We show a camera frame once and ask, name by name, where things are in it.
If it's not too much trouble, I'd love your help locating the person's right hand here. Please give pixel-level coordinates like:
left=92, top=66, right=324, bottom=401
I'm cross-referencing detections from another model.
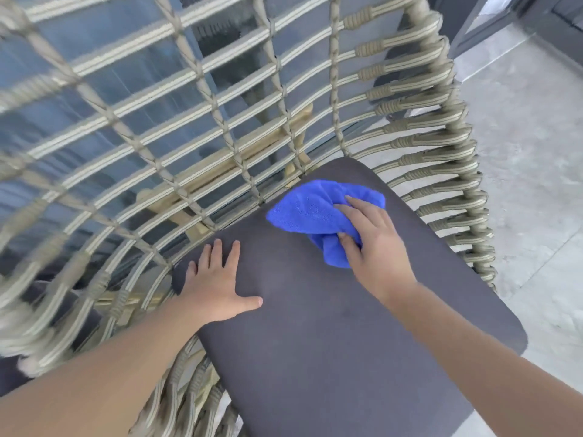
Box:
left=334, top=195, right=418, bottom=306

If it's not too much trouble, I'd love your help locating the person's left hand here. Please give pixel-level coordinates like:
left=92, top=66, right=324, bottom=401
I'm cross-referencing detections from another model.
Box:
left=175, top=239, right=264, bottom=332

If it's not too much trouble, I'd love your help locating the blue microfibre cloth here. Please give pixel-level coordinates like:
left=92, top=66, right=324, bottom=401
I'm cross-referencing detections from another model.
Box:
left=266, top=179, right=386, bottom=269

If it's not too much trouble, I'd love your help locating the person's left forearm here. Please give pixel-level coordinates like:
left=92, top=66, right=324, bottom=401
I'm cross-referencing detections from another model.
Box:
left=0, top=300, right=202, bottom=437

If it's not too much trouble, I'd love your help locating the person's right forearm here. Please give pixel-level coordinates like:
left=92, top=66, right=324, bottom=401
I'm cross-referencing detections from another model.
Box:
left=380, top=282, right=583, bottom=437

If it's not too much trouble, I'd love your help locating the dark grey seat cushion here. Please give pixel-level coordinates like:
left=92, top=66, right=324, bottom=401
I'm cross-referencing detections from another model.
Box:
left=172, top=157, right=529, bottom=437

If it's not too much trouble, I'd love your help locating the light wooden furniture frame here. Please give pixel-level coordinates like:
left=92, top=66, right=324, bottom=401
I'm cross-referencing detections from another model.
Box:
left=136, top=103, right=315, bottom=242

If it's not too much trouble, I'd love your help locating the beige woven rope chair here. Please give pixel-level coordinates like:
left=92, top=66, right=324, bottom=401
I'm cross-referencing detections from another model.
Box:
left=0, top=0, right=498, bottom=437

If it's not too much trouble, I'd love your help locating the dark metal door frame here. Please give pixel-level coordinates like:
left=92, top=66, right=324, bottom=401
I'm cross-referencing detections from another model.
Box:
left=426, top=0, right=583, bottom=59

